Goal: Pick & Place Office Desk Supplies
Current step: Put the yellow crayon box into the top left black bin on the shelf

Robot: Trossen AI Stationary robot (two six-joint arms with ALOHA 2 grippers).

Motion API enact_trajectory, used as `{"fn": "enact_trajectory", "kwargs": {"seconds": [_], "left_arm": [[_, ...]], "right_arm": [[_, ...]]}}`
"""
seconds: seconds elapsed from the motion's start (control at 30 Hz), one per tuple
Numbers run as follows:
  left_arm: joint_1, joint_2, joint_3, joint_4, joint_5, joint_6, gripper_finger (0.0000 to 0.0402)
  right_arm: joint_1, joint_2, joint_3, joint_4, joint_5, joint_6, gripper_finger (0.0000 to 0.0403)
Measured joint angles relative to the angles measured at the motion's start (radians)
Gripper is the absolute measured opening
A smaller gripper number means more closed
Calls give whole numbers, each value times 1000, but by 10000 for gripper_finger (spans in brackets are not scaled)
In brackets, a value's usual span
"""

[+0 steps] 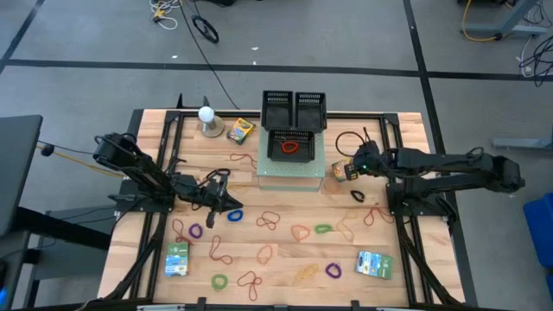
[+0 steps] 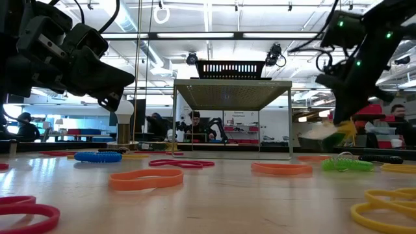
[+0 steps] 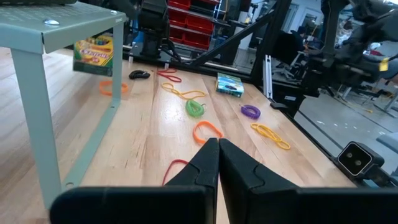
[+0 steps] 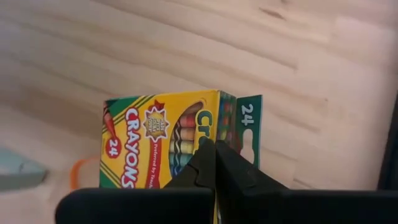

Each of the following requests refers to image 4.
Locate pale green perforated shelf riser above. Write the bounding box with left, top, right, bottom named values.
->
left=0, top=146, right=50, bottom=192

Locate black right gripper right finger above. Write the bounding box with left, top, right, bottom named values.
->
left=215, top=139, right=398, bottom=224

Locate yellow green crayon box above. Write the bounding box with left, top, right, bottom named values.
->
left=98, top=89, right=264, bottom=224

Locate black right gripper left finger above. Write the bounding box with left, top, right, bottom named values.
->
left=54, top=138, right=217, bottom=224

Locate orange rubber band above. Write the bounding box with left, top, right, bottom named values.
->
left=69, top=157, right=101, bottom=191

